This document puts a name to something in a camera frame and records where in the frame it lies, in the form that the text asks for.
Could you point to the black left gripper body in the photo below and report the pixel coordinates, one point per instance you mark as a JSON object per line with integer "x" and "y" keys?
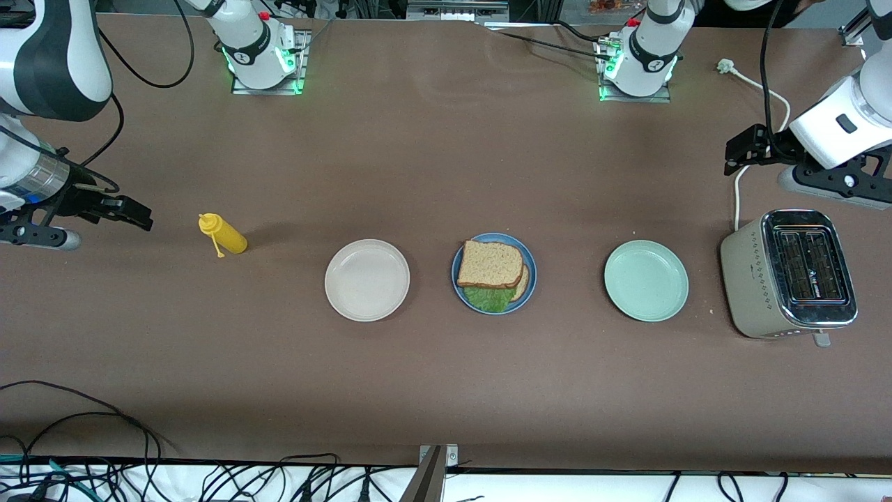
{"x": 772, "y": 147}

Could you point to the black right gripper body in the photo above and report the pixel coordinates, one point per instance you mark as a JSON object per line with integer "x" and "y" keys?
{"x": 82, "y": 199}

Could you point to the yellow squeeze bottle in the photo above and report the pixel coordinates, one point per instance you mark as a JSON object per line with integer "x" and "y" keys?
{"x": 230, "y": 237}

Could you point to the brown toast bread slice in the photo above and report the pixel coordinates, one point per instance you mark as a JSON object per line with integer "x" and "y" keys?
{"x": 491, "y": 265}
{"x": 523, "y": 282}

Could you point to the green lettuce leaf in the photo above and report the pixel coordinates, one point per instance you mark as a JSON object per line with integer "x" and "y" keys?
{"x": 488, "y": 298}

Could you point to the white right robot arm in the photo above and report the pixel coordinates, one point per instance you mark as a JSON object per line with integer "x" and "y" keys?
{"x": 49, "y": 56}

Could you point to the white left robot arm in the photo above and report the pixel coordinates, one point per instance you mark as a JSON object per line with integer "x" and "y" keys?
{"x": 651, "y": 49}

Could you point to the green plate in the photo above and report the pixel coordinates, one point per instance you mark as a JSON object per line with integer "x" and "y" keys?
{"x": 646, "y": 281}

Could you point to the blue plate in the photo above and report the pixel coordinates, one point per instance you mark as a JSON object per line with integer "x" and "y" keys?
{"x": 526, "y": 254}

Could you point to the beige plate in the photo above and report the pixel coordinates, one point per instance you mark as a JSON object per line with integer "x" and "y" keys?
{"x": 367, "y": 280}

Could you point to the beige chrome toaster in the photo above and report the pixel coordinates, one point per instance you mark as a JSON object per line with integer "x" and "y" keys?
{"x": 756, "y": 279}

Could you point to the orange snack packet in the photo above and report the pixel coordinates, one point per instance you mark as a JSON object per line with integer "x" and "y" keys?
{"x": 606, "y": 5}

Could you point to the gray metal box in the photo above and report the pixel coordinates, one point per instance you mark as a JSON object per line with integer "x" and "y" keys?
{"x": 453, "y": 8}

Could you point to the black power plug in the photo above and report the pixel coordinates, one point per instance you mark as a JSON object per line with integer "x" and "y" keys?
{"x": 362, "y": 491}

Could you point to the gray metal bar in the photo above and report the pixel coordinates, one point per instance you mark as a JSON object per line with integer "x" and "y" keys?
{"x": 426, "y": 481}

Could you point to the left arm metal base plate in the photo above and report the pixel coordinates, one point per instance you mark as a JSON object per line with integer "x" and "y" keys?
{"x": 627, "y": 99}

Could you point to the aluminium frame post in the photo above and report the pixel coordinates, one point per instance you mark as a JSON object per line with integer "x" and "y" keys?
{"x": 851, "y": 33}

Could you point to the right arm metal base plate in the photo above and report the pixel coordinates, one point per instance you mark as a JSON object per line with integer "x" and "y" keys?
{"x": 304, "y": 63}

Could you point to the silver metal bracket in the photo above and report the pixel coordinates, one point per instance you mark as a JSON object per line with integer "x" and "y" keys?
{"x": 451, "y": 454}

